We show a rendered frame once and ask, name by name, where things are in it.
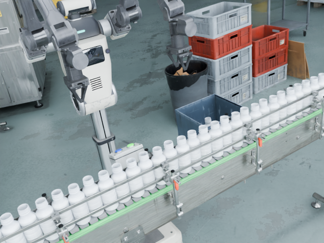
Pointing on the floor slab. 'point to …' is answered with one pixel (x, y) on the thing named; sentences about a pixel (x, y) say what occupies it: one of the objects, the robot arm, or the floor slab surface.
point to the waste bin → (187, 84)
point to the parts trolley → (288, 20)
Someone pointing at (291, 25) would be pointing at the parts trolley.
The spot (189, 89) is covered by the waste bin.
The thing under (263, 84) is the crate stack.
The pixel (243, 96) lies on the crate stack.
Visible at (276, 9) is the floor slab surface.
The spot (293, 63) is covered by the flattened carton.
